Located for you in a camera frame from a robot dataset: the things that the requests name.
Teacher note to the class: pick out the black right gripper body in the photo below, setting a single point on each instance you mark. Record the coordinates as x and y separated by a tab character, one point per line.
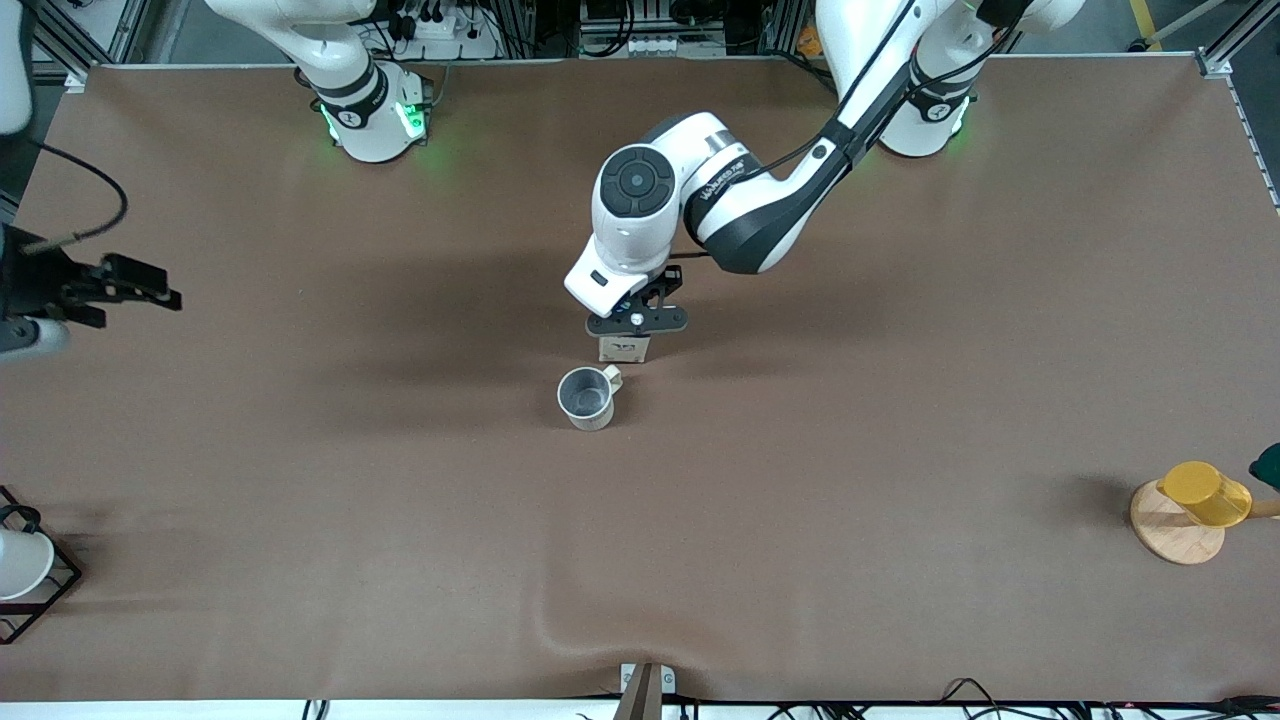
30	284

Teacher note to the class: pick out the blue white milk carton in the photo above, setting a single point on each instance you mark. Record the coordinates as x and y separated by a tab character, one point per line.
625	350

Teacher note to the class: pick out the white ribbed mug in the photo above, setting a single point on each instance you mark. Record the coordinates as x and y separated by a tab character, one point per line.
585	395

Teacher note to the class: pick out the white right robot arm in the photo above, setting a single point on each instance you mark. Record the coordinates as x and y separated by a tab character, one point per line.
370	120

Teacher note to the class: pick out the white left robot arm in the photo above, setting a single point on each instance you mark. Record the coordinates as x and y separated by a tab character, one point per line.
760	210

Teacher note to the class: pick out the plain white cup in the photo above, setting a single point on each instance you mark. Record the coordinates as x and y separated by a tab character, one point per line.
20	565

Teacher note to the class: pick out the yellow cup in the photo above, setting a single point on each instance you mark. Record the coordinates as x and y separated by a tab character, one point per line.
1205	493

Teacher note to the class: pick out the dark green cup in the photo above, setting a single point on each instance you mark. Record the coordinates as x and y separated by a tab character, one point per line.
1270	467

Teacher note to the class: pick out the white empty power strip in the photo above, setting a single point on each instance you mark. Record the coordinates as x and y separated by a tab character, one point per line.
660	45

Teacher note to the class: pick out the bag of orange buns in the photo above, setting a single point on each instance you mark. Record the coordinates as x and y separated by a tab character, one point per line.
808	42

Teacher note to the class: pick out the white power strip with plugs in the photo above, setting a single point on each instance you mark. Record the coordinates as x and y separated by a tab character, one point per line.
440	30

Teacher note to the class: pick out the wooden mug stand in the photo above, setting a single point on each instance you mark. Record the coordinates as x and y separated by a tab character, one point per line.
1175	537

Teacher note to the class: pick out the aluminium frame profile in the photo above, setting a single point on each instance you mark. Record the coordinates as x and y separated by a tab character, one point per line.
1215	65
77	80

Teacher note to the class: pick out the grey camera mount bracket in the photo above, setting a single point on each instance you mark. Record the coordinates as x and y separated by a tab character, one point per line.
645	695

